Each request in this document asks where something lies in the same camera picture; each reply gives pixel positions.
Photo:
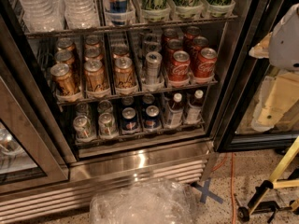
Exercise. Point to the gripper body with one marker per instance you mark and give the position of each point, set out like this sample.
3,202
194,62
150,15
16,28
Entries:
286,42

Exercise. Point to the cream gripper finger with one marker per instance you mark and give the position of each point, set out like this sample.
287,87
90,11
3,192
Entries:
260,50

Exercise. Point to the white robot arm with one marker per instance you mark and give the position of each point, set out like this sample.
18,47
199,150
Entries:
284,42

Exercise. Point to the right fridge glass door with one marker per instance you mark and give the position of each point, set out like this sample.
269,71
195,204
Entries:
241,77

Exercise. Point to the front right red cola can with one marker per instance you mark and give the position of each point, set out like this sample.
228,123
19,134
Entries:
205,63

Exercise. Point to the red cola can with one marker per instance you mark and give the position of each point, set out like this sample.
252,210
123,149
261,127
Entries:
205,63
178,69

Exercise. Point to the front left red cola can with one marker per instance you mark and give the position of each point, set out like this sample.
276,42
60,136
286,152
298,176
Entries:
178,69

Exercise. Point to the slim silver can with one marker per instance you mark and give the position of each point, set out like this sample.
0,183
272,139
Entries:
153,67

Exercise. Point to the front right dark blue can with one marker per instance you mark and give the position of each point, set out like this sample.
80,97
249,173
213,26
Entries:
152,117

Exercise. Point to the dark blue can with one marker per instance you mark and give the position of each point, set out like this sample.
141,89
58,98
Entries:
129,120
152,117

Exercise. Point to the front right gold can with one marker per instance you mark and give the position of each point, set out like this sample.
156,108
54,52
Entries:
124,73

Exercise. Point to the gold can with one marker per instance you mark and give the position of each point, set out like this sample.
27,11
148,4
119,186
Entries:
93,54
95,74
120,50
124,73
63,76
64,56

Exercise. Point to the front left dark blue can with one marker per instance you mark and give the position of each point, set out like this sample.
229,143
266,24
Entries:
129,120

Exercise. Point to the blue silver energy can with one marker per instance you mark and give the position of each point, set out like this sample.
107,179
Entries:
119,12

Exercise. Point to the stainless steel fridge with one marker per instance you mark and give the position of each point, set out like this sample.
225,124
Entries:
186,154

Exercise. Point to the front middle gold can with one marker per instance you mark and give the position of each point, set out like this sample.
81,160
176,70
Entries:
95,74

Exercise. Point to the front right silver green can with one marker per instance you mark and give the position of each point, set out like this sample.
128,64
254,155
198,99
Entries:
107,124

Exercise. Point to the silver green can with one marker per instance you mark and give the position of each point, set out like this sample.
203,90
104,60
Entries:
107,124
83,127

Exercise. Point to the front left silver green can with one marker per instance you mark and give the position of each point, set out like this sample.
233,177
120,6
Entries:
83,127

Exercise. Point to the front left gold can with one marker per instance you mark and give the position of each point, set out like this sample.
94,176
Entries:
63,76

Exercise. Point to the left fridge door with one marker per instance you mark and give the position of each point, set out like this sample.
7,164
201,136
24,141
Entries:
28,156

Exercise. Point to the right white cap bottle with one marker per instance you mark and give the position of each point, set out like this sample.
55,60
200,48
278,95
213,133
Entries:
194,107

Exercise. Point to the white cap bottle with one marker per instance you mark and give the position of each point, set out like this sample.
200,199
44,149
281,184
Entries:
173,112
194,107

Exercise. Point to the left white cap bottle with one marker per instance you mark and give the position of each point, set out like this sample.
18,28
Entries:
173,112

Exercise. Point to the yellow black stand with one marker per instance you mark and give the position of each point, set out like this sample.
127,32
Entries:
256,205

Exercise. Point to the blue tape cross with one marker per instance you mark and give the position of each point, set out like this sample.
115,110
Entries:
206,192

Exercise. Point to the clear plastic bag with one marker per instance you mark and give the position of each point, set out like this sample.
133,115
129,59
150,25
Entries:
156,202

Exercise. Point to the right clear water bottle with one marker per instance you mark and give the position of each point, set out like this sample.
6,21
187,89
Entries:
81,14

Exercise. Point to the clear water bottle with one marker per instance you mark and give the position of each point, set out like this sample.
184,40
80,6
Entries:
81,14
43,15

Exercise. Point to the left clear water bottle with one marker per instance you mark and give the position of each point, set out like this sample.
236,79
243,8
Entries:
43,15

